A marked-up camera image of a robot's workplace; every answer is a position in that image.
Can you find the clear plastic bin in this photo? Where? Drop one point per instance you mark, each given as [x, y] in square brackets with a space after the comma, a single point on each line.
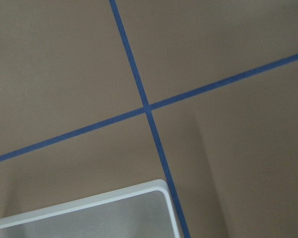
[139, 211]

